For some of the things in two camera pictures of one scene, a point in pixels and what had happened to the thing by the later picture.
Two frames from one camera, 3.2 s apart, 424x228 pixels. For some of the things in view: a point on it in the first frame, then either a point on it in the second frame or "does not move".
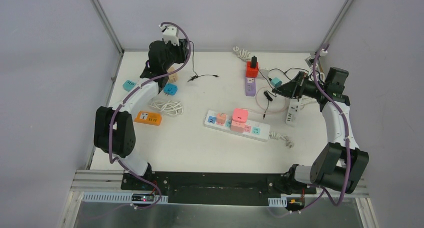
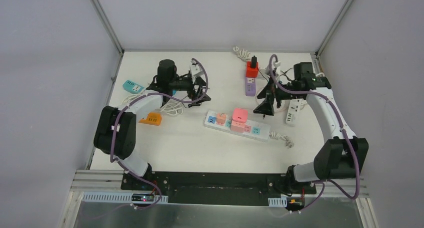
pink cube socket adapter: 240,115 does not move
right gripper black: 296,86 → 266,107
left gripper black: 154,67 → 192,89
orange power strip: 148,117 does not move
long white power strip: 253,129 does not move
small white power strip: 293,112 does not move
